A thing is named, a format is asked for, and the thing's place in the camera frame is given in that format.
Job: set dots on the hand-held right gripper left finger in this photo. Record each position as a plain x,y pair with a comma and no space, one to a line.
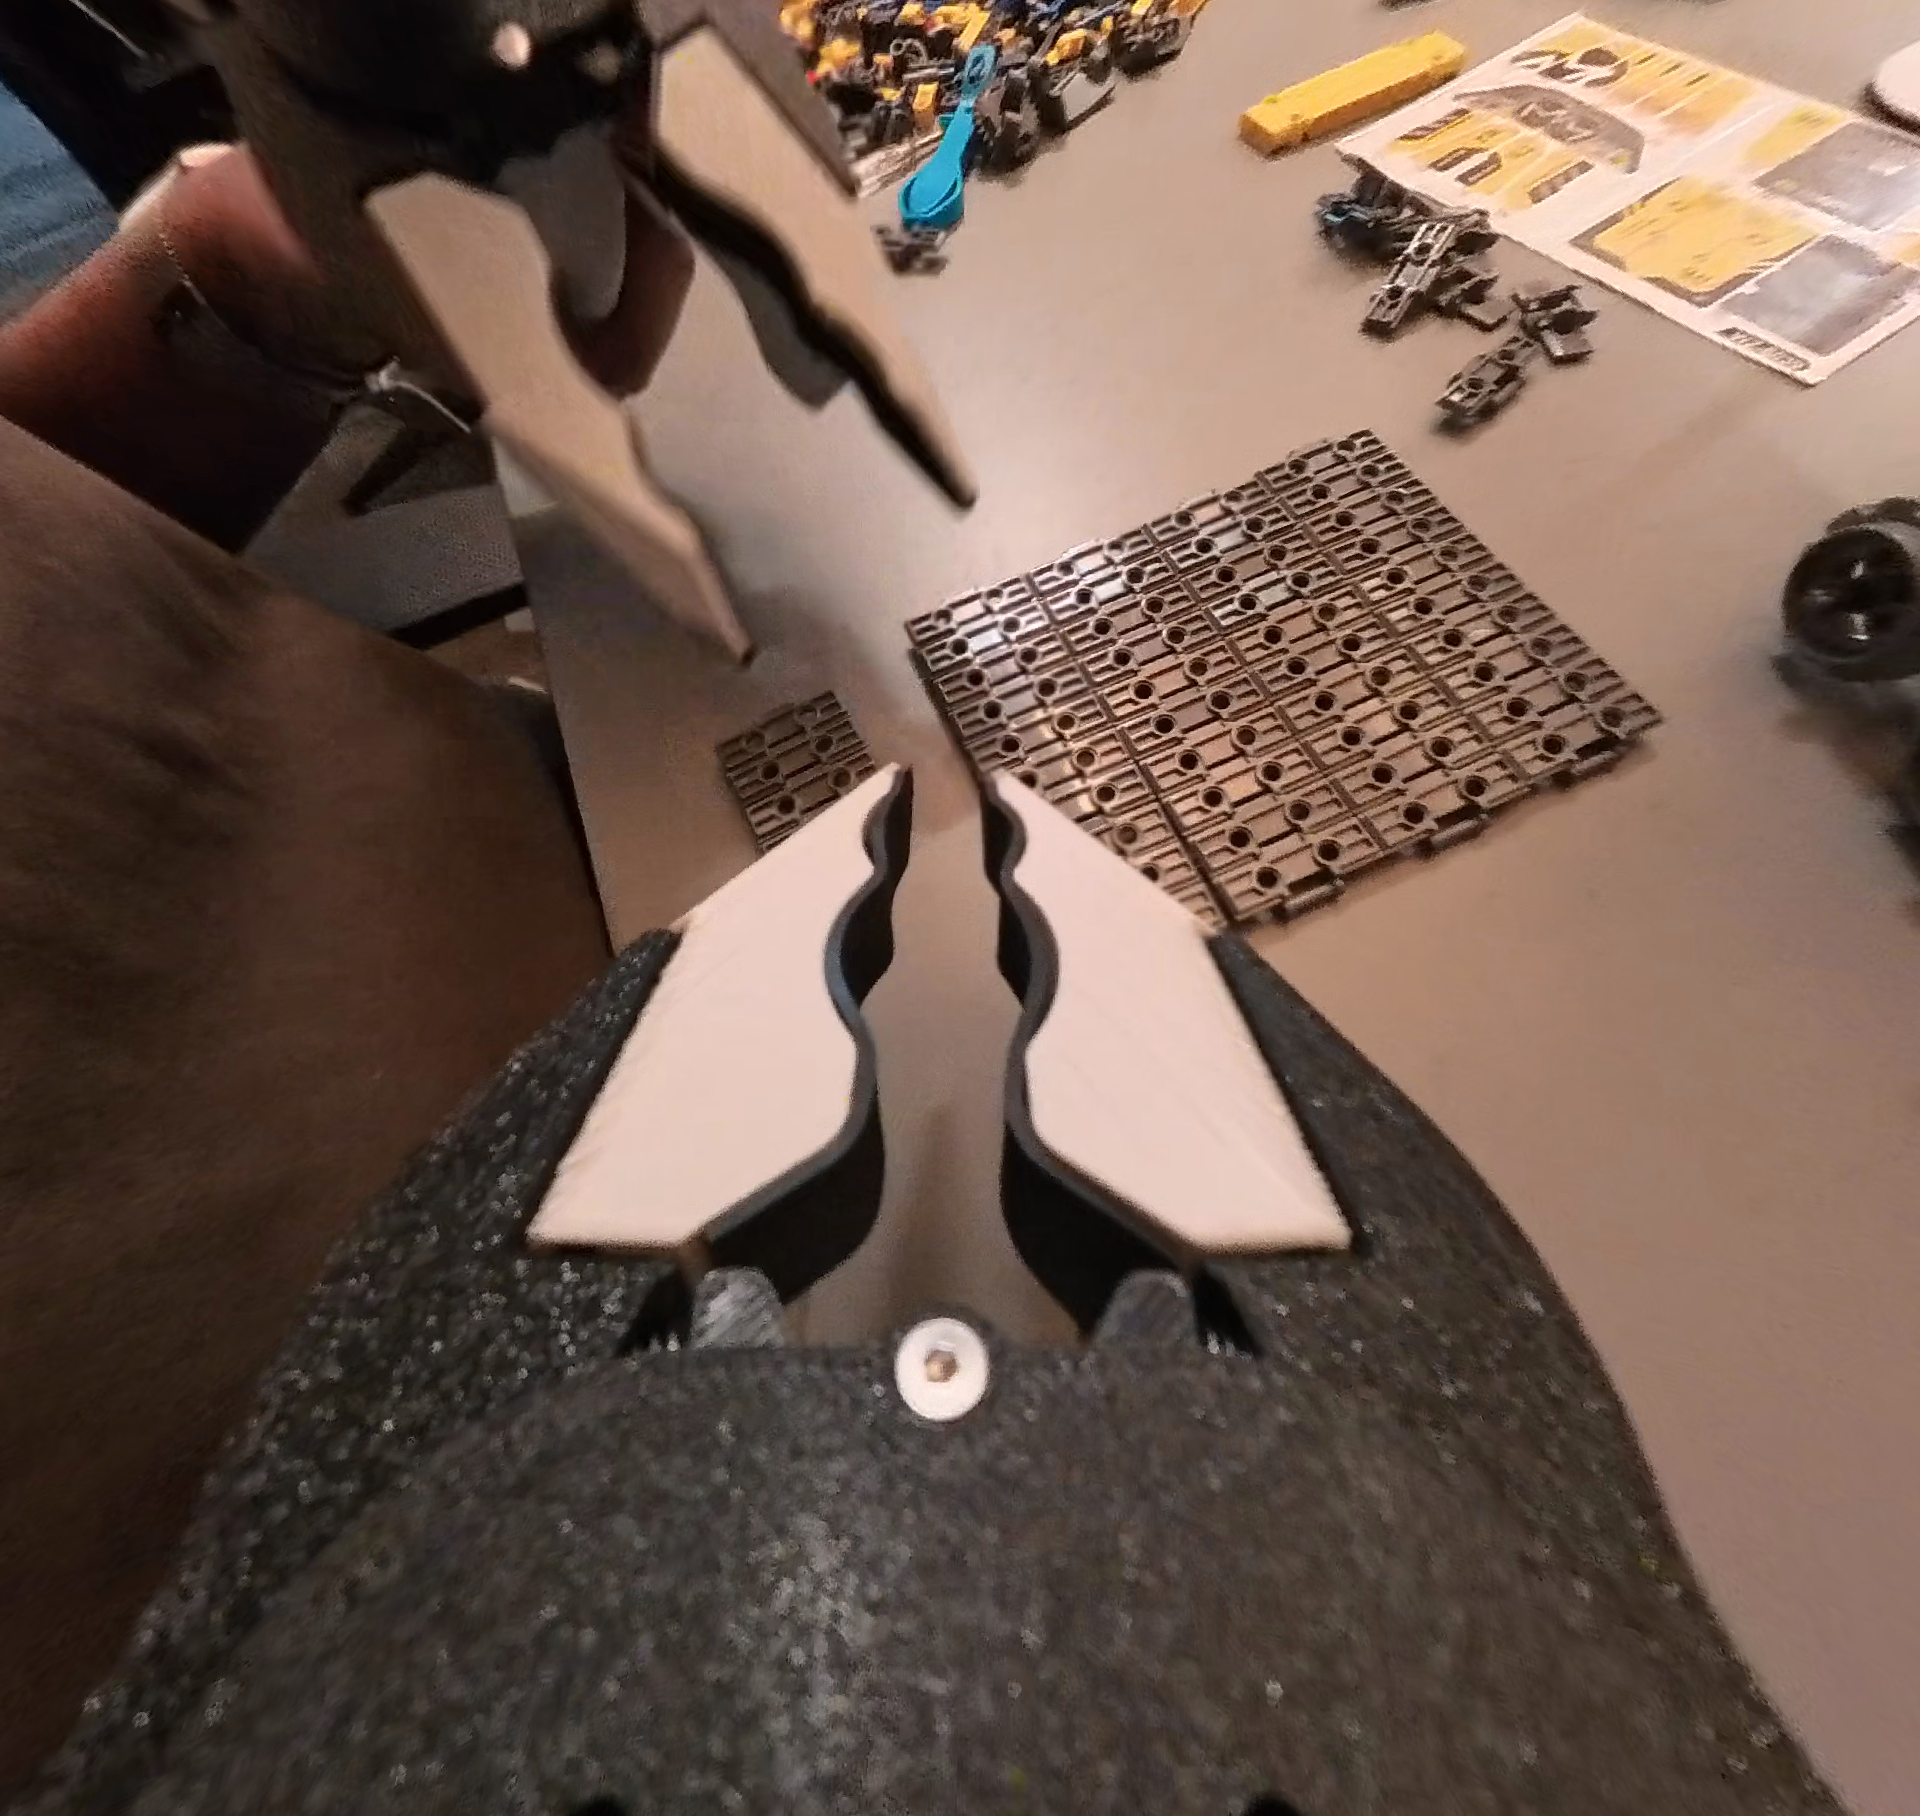
721,1081

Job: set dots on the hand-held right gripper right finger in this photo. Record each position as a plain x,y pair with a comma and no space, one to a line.
1170,1081

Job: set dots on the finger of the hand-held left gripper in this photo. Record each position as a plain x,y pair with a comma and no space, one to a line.
554,391
780,197

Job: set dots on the pile of track links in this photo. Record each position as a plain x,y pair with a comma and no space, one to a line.
1440,270

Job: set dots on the person's left forearm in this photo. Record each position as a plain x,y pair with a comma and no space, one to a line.
135,330

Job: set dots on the person's left hand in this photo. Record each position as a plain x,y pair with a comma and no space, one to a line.
645,330

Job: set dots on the silver wristwatch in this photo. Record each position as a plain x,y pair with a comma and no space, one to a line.
404,391

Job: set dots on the blue brick separator tool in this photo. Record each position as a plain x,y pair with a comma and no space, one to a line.
947,165

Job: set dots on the pile of yellow black parts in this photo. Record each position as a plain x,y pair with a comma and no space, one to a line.
1022,31

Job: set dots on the mat of joined track links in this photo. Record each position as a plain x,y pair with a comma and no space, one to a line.
1350,647

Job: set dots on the yellow toy beam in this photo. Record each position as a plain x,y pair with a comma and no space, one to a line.
1350,91

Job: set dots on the yellow black toy vehicle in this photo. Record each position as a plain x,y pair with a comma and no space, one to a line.
1854,600

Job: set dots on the yellow black sticker sheet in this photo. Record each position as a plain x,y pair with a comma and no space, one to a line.
1650,181

